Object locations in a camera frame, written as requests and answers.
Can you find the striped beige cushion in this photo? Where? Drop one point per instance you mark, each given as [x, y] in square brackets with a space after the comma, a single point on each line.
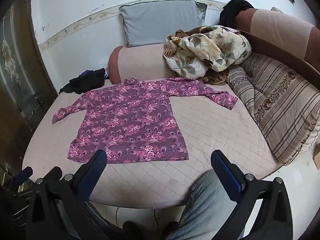
[280, 100]

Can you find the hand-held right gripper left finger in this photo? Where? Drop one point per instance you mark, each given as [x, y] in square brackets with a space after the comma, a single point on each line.
[93, 172]

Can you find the black shoe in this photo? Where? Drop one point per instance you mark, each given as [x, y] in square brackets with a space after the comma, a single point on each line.
[171, 226]
[133, 230]

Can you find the black cloth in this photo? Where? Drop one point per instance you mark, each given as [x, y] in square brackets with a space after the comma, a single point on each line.
[235, 12]

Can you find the person's left leg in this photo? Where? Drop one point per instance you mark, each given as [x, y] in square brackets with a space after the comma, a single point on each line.
[100, 220]

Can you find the cream floral blanket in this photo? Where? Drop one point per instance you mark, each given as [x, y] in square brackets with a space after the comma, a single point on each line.
[205, 50]

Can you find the brown cloth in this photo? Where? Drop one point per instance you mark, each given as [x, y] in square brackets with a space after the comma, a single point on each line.
[215, 78]

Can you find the purple floral long-sleeved shirt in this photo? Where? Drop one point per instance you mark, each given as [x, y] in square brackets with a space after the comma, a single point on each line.
[130, 120]

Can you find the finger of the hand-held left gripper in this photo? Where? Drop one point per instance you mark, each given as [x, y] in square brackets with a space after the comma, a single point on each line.
[24, 174]
[54, 172]

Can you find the pile of dark clothes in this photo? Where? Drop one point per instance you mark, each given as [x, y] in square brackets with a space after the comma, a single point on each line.
[85, 82]

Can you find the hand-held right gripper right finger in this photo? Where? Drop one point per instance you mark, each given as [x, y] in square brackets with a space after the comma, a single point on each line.
[228, 175]

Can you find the person's right leg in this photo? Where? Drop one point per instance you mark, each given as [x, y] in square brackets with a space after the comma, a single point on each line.
[200, 205]

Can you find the pink quilted sofa bed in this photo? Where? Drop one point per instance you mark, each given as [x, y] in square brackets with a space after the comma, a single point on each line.
[212, 130]

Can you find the person's leg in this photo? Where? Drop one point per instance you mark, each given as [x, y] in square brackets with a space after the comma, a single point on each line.
[200, 205]
[100, 220]

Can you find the wooden door with glass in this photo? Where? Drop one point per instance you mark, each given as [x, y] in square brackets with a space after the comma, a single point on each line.
[20, 80]

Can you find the grey pillow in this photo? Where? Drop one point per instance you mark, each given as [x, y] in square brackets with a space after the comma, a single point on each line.
[160, 22]

